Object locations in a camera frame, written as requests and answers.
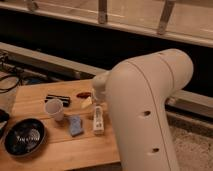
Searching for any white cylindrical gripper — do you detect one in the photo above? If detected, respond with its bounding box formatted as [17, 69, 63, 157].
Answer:
[81, 90, 106, 109]

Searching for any white bottle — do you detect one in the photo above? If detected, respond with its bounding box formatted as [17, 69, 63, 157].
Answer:
[93, 105, 104, 135]

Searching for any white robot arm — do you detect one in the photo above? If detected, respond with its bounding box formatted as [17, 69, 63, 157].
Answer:
[92, 49, 193, 171]

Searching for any red-brown oblong object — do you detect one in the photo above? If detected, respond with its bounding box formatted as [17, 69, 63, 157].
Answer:
[76, 92, 91, 99]

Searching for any black rectangular case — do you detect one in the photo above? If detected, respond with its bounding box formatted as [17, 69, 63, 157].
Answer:
[45, 94, 71, 107]

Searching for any blue sponge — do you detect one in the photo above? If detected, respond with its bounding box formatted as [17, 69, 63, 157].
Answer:
[68, 115, 84, 137]

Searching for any wooden table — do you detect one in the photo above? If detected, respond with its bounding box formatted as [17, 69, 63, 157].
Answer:
[0, 80, 119, 171]

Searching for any white plastic cup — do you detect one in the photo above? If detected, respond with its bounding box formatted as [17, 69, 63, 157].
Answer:
[44, 99, 64, 122]

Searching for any black bowl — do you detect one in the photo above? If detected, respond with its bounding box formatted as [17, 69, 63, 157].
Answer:
[4, 118, 46, 157]

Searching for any dark object at left edge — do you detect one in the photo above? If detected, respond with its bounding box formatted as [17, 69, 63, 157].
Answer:
[0, 109, 10, 138]

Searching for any black cable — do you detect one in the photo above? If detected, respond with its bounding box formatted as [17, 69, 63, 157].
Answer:
[0, 73, 23, 94]

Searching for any metal rail frame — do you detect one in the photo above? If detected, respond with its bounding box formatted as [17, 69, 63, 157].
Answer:
[0, 42, 213, 118]

